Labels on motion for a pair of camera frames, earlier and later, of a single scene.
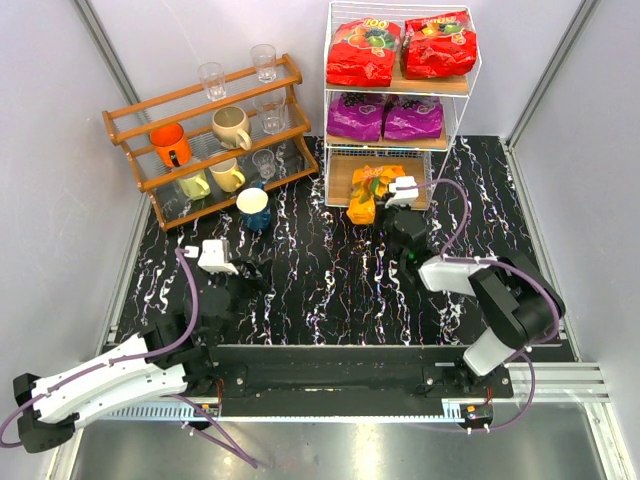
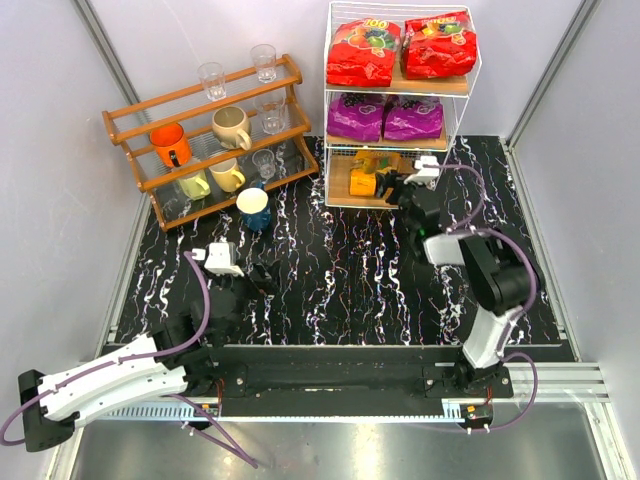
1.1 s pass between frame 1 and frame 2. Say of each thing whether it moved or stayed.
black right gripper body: moved
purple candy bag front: stayed
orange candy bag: moved
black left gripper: stayed
